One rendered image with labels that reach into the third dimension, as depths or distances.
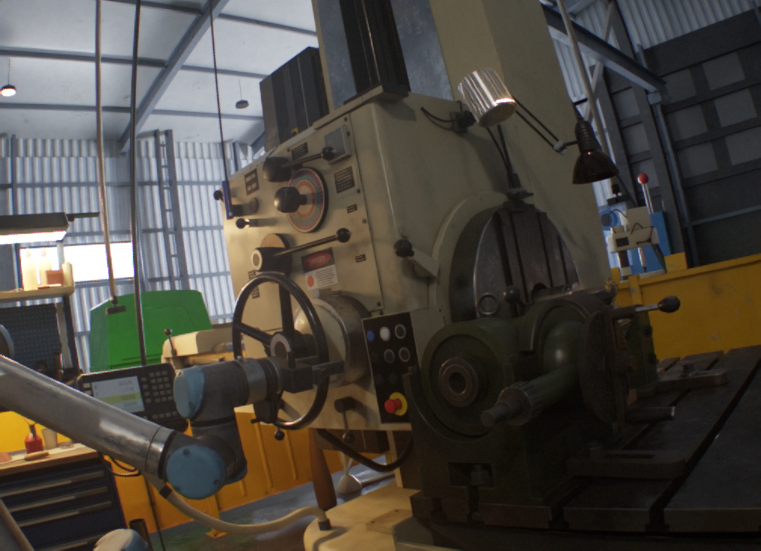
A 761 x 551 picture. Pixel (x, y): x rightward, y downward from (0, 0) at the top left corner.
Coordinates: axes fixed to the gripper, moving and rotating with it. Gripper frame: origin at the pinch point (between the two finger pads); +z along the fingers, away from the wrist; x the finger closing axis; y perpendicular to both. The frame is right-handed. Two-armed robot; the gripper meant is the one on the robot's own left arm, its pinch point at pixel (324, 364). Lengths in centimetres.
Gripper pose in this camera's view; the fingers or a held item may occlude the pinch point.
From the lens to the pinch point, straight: 126.1
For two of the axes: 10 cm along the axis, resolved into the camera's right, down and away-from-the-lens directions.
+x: -7.0, -0.2, 7.1
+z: 7.1, -0.6, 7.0
